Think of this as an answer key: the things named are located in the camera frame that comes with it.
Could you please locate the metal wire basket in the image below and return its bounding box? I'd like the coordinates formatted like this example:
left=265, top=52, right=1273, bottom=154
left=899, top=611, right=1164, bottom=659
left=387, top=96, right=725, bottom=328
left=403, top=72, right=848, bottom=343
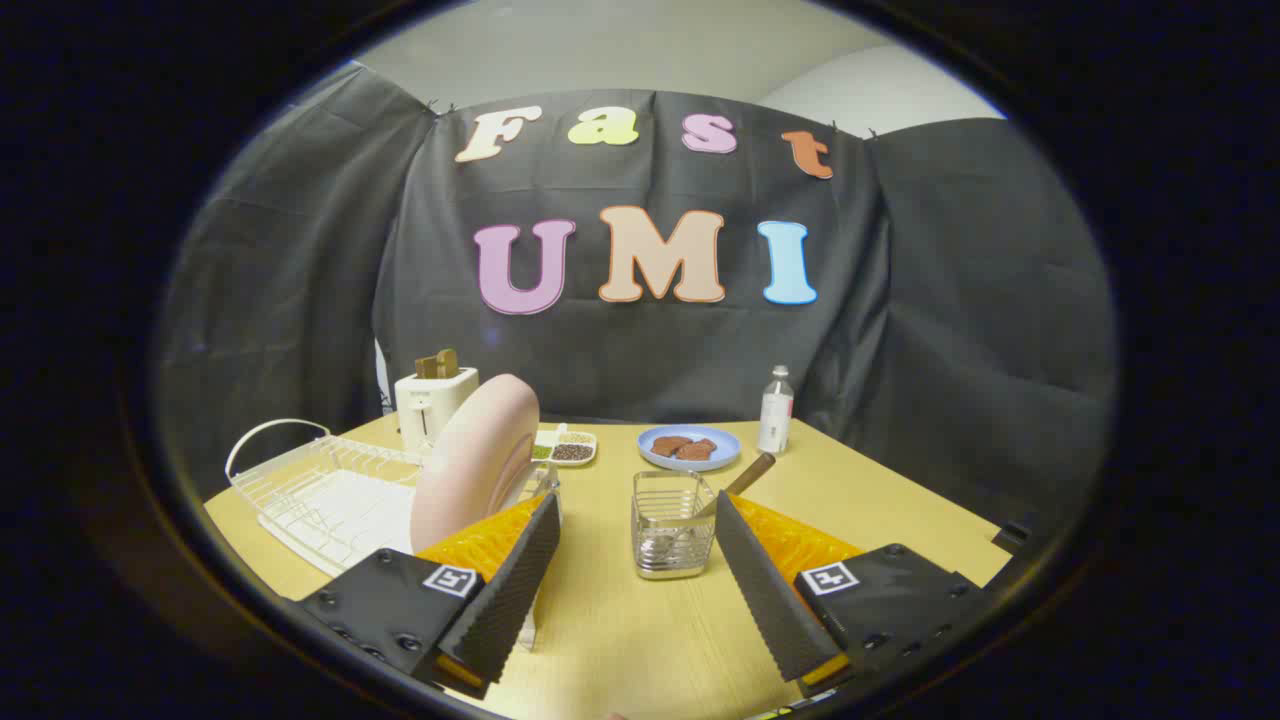
left=631, top=470, right=718, bottom=581

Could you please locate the white toaster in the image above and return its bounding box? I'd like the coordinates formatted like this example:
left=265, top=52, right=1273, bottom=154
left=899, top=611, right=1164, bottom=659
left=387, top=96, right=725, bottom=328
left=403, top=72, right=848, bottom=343
left=394, top=367, right=481, bottom=453

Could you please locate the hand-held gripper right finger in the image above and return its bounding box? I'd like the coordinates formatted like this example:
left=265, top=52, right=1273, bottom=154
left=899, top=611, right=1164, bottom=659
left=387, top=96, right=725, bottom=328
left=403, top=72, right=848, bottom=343
left=714, top=490, right=991, bottom=699

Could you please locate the white wire dish rack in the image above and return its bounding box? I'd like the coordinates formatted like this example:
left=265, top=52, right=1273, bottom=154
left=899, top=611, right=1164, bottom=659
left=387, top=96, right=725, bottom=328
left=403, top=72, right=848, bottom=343
left=224, top=418, right=561, bottom=579

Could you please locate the black backdrop cloth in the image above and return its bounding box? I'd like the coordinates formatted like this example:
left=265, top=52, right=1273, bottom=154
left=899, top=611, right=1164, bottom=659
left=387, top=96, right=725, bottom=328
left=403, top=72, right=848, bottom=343
left=155, top=62, right=1116, bottom=521

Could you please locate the pink plate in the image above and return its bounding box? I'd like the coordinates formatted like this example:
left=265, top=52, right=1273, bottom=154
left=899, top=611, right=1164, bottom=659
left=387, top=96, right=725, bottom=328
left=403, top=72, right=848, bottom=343
left=410, top=374, right=542, bottom=554

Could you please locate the wooden handled spoon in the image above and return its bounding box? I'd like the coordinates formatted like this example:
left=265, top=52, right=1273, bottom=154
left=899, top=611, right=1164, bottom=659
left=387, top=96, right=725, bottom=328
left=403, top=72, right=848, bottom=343
left=645, top=452, right=777, bottom=561

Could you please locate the white divided bean dish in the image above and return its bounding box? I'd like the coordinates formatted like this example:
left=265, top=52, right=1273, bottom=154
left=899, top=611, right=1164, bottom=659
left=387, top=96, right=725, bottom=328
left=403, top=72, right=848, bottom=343
left=531, top=424, right=599, bottom=468

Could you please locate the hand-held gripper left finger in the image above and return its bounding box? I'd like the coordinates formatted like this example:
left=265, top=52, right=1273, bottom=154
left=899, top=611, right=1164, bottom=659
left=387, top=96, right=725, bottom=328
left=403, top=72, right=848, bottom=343
left=297, top=490, right=563, bottom=701

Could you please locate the black table clamp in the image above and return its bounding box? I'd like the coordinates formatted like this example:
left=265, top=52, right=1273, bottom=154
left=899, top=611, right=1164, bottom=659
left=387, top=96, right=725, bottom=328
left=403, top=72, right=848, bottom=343
left=992, top=515, right=1041, bottom=556

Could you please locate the blue plate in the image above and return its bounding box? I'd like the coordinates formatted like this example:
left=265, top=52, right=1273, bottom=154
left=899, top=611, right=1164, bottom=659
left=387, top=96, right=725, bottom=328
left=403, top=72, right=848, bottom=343
left=637, top=425, right=742, bottom=472

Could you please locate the clear plastic bottle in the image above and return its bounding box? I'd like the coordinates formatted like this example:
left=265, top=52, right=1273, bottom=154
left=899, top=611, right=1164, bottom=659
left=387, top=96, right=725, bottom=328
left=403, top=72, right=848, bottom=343
left=758, top=365, right=796, bottom=456

